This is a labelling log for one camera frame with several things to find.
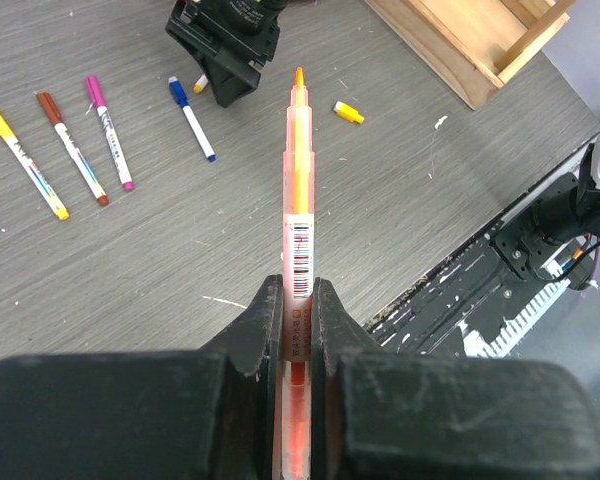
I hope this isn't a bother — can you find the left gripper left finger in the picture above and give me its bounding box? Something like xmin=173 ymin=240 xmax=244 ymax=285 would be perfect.
xmin=0 ymin=275 xmax=283 ymax=479

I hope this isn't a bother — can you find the yellow marker pen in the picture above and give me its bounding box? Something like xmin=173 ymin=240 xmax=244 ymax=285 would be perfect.
xmin=3 ymin=133 xmax=70 ymax=221

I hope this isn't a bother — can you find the brown pen cap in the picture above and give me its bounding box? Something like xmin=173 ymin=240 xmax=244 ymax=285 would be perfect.
xmin=35 ymin=92 xmax=64 ymax=125

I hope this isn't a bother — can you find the wooden clothes rack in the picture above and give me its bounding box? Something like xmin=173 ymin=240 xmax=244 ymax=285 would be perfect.
xmin=367 ymin=0 xmax=574 ymax=110

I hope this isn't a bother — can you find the white cable duct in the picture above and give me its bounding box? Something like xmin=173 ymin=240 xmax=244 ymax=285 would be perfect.
xmin=461 ymin=280 xmax=570 ymax=358

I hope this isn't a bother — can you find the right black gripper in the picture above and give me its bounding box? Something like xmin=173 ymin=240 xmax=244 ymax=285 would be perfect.
xmin=166 ymin=0 xmax=281 ymax=108

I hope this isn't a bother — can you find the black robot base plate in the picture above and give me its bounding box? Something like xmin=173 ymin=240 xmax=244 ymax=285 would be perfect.
xmin=362 ymin=144 xmax=596 ymax=359

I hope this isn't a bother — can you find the white yellow-tipped pen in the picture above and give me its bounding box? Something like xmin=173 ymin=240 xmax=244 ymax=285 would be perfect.
xmin=193 ymin=75 xmax=209 ymax=94

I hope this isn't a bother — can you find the white ballpoint pen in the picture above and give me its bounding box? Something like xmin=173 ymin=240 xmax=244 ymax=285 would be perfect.
xmin=96 ymin=105 xmax=134 ymax=192

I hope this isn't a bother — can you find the small yellow pen cap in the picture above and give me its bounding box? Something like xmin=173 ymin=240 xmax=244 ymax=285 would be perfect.
xmin=333 ymin=101 xmax=365 ymax=124

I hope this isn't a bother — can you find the brown marker pen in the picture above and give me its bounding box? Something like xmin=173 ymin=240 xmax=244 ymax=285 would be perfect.
xmin=54 ymin=122 xmax=109 ymax=206

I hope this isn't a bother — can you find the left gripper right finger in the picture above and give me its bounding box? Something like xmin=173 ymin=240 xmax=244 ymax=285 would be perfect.
xmin=310 ymin=278 xmax=600 ymax=479

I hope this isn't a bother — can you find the orange ballpoint pen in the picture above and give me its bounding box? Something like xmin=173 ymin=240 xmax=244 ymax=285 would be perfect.
xmin=281 ymin=67 xmax=315 ymax=479

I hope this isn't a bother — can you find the blue marker pen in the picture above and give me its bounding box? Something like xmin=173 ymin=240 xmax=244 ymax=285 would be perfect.
xmin=182 ymin=105 xmax=216 ymax=162

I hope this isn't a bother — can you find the blue pen cap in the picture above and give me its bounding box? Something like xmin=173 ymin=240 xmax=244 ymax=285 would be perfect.
xmin=168 ymin=76 xmax=189 ymax=108

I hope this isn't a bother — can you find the magenta pen cap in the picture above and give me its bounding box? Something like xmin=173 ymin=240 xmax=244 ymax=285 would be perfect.
xmin=85 ymin=75 xmax=107 ymax=108

